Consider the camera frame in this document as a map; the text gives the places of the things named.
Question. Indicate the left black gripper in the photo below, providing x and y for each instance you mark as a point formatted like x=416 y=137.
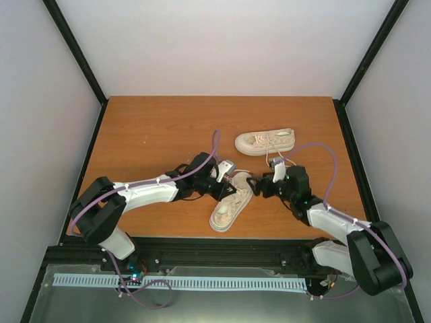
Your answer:
x=221 y=194

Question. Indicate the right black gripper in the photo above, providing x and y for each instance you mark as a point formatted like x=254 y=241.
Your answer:
x=266 y=179

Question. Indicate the white lace sneaker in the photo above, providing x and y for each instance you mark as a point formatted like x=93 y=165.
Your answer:
x=265 y=143
x=229 y=208

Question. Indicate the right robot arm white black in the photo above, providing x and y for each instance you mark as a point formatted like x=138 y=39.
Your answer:
x=369 y=252

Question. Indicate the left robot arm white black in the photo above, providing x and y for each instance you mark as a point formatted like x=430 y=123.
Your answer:
x=96 y=213

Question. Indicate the green lit circuit board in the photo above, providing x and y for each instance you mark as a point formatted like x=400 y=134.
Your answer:
x=134 y=271

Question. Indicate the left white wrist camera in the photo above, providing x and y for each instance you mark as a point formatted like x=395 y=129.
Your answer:
x=224 y=168

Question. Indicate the black aluminium frame rail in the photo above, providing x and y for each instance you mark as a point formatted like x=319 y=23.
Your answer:
x=283 y=256

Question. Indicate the light blue cable duct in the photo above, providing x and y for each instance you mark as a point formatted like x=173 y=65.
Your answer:
x=294 y=285

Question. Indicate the right black frame post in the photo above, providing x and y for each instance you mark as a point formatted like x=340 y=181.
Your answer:
x=379 y=39

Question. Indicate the black frame post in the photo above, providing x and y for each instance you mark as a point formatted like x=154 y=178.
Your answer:
x=75 y=49
x=379 y=39

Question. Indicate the left black frame post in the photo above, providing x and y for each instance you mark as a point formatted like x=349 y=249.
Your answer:
x=75 y=49

